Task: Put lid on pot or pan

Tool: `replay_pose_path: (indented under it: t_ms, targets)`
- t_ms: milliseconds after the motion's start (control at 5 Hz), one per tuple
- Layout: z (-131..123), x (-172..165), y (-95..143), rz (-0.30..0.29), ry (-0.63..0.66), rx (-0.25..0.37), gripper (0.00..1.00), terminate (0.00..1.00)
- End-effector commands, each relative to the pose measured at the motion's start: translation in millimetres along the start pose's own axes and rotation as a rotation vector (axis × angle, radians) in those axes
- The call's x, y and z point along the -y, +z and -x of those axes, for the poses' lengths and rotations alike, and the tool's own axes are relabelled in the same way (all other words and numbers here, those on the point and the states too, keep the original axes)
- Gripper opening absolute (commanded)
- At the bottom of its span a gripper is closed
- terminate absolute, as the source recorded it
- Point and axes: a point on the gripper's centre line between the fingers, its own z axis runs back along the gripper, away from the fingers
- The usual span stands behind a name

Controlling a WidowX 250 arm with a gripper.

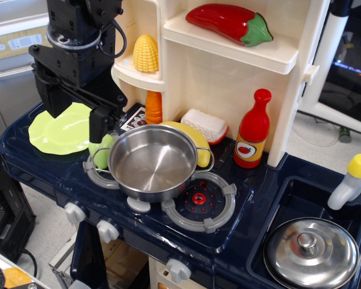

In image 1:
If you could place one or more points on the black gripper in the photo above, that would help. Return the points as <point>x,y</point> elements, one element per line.
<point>80,67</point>

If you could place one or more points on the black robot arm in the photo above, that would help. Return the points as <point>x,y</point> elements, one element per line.
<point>80,16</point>

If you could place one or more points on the stainless steel pot lid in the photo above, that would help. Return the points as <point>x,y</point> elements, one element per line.
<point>311,253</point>

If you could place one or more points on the light green toy plate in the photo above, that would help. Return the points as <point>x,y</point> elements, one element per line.
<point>66,134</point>

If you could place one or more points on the green toy pear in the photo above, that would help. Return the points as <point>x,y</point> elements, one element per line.
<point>99,151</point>

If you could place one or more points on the black white toy sticker panel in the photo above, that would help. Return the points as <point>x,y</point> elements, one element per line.
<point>137,119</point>

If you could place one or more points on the orange toy carrot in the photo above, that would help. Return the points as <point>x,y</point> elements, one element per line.
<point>153,112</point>

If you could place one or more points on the yellow toy corn cob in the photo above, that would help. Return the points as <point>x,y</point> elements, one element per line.
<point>145,54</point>

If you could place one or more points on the stainless steel cabinet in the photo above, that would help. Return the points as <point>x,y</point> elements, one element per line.
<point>22,24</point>

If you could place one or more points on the grey left stove knob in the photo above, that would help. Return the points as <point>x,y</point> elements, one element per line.
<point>74,213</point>

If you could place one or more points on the grey stove knob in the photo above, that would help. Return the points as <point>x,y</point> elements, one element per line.
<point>179,271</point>
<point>74,213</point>
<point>107,231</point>

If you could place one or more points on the cream toy kitchen shelf unit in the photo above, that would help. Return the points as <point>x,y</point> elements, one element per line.
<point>201,69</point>

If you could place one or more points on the grey middle stove knob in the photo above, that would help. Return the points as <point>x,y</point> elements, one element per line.
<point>107,231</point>

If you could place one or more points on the black computer case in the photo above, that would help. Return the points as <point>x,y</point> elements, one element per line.
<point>17,219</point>

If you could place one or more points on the yellow toy banana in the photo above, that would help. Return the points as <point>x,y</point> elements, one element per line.
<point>204,156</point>

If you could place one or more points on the white red toy sushi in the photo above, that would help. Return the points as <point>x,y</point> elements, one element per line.
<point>214,129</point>

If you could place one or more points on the red toy ketchup bottle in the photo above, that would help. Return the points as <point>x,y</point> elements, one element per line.
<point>253,132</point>

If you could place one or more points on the navy toy kitchen counter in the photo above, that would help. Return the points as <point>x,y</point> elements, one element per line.
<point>261,199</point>

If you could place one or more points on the red toy chili pepper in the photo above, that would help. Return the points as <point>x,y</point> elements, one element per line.
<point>239,24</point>

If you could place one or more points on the grey right stove knob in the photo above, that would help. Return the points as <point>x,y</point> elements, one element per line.
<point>179,271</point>

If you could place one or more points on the grey yellow toy faucet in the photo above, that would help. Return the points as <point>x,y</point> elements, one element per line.
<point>349,188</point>

